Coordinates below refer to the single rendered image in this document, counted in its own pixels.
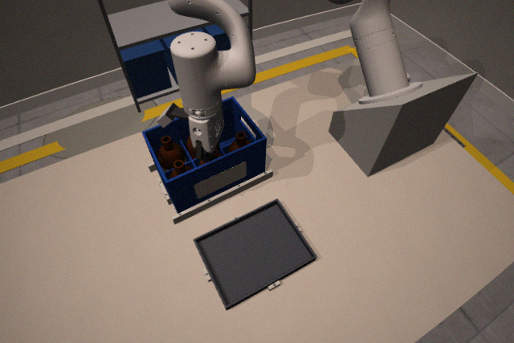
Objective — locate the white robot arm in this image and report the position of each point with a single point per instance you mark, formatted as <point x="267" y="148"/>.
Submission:
<point x="199" y="67"/>

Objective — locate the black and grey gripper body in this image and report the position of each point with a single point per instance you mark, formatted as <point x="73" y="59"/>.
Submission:
<point x="207" y="130"/>

